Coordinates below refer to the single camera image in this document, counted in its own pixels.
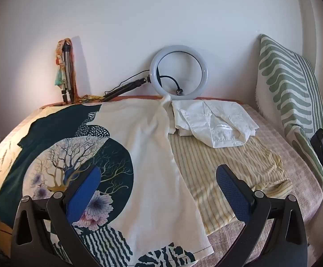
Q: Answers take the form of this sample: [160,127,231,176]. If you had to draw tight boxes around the colourful hanging items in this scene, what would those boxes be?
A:
[61,40,75,105]

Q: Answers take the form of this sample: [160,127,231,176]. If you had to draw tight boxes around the black cable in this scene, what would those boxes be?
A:
[104,71,185,95]

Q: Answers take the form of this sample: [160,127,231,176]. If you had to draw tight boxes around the green striped pillow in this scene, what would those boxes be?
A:
[254,34,323,234]

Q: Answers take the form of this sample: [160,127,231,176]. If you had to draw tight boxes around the white ring light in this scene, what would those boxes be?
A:
[149,45,211,101]

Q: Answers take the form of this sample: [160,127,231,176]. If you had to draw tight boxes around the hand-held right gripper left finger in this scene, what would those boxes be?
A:
[10,166,102,267]

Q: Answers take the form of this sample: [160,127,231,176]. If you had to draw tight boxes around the cream cloth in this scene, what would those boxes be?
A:
[0,96,323,267]

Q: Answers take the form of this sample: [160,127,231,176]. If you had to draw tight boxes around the striped yellow bedspread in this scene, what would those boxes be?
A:
[168,133,294,234]

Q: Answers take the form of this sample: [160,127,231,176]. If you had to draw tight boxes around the cream tree print t-shirt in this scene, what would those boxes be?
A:
[0,96,215,266]

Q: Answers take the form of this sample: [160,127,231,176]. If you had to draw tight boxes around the black ring light arm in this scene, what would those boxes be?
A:
[103,76,153,102]

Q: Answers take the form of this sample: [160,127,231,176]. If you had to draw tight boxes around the white garment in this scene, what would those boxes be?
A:
[171,99,260,148]

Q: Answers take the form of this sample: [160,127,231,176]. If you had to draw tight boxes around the yellow cloth strip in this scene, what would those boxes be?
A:
[78,94,107,102]

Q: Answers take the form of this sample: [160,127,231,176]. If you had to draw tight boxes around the colourful scarf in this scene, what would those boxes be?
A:
[53,37,74,87]

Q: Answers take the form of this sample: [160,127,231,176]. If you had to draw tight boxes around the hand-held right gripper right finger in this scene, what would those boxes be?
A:
[215,165,309,267]

